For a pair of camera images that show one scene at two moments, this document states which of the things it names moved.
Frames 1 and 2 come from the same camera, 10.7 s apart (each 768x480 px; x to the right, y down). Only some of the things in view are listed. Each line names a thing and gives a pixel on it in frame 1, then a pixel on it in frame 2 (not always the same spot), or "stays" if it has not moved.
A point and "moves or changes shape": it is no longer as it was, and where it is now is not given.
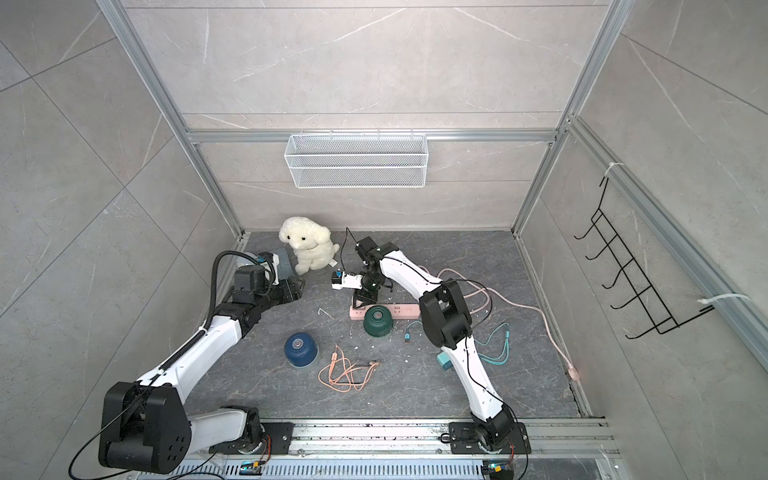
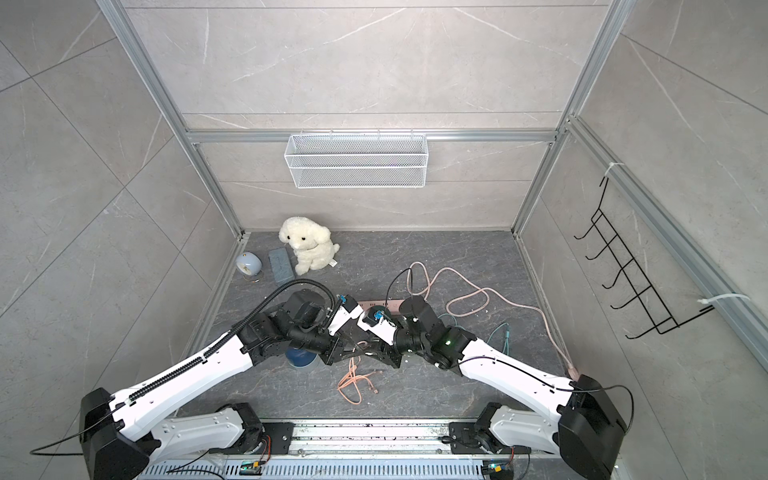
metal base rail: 412,450 stays
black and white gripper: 341,280 → 379,322
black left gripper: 290,290 → 337,349
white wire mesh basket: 356,161 stays
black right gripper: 364,296 → 384,352
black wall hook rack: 660,315 stays
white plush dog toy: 311,242 stays
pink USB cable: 342,376 moves or changes shape
